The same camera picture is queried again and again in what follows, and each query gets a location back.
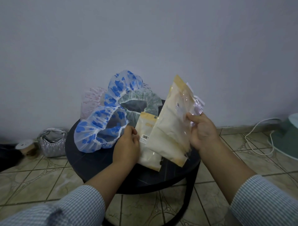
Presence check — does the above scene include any person's left hand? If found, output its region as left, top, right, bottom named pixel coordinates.
left=112, top=125, right=141, bottom=167

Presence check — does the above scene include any person's right hand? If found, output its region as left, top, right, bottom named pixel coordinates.
left=186, top=112, right=222, bottom=152

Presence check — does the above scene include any cream packet with barcode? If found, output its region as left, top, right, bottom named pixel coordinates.
left=135, top=111, right=162, bottom=172

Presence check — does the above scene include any blue cap clear packet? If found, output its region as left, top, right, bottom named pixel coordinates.
left=186, top=82, right=205, bottom=127

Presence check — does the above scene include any stack of yellow small pouches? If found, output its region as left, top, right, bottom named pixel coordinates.
left=144, top=74, right=195, bottom=168

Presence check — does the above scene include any blue flower shower cap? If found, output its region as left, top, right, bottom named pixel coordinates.
left=74, top=106, right=130, bottom=153
left=103, top=70, right=144, bottom=109

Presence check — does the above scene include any green print shower cap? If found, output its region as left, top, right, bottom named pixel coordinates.
left=119, top=87, right=163, bottom=127

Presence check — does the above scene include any pink print shower cap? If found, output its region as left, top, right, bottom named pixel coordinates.
left=80, top=87, right=107, bottom=120

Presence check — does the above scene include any person's right forearm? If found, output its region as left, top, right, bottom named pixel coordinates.
left=199, top=139, right=298, bottom=226

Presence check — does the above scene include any person's left forearm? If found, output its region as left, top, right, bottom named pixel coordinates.
left=0, top=160, right=138, bottom=226

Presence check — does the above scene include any black round side table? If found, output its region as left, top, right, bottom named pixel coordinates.
left=65, top=99, right=202, bottom=226

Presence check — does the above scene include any silver quilted handbag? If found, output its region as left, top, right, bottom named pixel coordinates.
left=37, top=127, right=68, bottom=158

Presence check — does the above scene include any pale green appliance base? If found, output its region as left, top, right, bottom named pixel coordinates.
left=268, top=113, right=298, bottom=161

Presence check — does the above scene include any ribbon spool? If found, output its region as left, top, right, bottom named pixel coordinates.
left=15, top=139, right=38, bottom=157

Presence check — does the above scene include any black bag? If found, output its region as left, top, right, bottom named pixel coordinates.
left=0, top=144, right=24, bottom=173

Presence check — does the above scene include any white cable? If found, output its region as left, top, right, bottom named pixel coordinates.
left=244, top=117, right=282, bottom=156

